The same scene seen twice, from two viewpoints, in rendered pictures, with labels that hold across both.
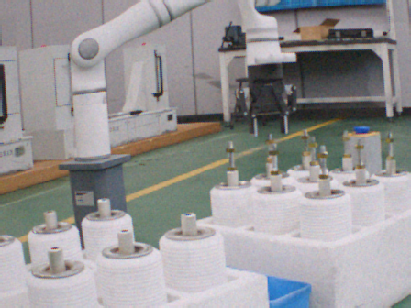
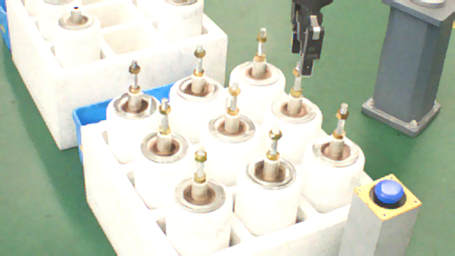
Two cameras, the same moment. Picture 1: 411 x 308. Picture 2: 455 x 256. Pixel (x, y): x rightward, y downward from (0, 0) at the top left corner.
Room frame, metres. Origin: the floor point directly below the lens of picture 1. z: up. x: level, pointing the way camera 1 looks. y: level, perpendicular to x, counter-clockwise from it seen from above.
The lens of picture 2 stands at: (1.53, -1.06, 0.97)
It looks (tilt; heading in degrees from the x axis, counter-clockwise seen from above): 36 degrees down; 100
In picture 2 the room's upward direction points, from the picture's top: 7 degrees clockwise
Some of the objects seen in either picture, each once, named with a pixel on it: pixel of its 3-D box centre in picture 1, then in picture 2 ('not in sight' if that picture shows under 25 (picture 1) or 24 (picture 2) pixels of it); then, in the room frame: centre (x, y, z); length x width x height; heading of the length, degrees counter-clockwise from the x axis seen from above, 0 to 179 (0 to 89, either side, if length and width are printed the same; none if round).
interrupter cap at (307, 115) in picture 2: (272, 176); (293, 109); (1.39, -0.04, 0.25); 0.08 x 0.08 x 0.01
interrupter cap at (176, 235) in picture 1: (190, 234); (76, 20); (0.92, 0.10, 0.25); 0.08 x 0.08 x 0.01
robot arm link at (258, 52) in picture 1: (266, 50); not in sight; (1.38, -0.05, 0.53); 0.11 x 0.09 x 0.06; 22
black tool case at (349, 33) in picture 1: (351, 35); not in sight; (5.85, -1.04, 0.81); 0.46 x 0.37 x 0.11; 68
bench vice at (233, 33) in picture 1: (234, 35); not in sight; (5.95, 0.06, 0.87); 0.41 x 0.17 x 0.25; 158
